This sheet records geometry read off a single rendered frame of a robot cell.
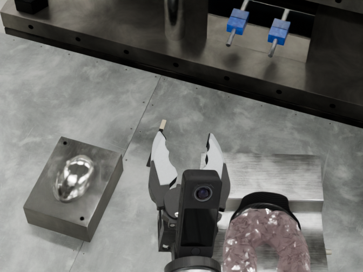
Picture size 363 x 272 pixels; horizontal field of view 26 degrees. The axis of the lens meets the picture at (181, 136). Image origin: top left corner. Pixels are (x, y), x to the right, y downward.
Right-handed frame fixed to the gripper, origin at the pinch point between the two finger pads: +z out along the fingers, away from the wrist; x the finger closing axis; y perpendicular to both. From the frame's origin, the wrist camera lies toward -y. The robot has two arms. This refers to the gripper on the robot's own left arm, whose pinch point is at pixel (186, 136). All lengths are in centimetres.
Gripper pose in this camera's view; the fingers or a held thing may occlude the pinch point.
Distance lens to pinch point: 106.9
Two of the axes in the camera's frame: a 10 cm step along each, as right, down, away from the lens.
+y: -1.4, 5.8, 8.0
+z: -0.5, -8.1, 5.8
